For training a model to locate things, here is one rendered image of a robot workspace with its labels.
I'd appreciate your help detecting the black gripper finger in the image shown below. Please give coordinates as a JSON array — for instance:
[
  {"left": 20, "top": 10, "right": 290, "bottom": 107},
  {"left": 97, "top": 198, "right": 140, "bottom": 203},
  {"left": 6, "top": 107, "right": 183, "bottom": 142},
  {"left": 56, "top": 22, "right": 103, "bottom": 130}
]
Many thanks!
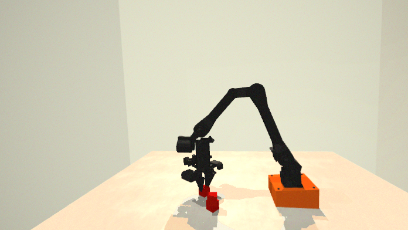
[
  {"left": 196, "top": 177, "right": 205, "bottom": 192},
  {"left": 204, "top": 171, "right": 217, "bottom": 187}
]

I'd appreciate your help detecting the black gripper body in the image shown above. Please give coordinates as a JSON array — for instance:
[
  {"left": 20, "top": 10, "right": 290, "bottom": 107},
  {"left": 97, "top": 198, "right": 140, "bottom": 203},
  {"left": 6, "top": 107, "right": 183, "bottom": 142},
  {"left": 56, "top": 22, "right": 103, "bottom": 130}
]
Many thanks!
[{"left": 181, "top": 153, "right": 223, "bottom": 182}]

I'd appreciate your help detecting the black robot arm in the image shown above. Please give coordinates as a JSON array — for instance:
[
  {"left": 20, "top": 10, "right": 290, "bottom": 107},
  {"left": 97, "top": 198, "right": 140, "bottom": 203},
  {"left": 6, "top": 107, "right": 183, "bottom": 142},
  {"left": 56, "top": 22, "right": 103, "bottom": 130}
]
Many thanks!
[{"left": 176, "top": 83, "right": 304, "bottom": 188}]

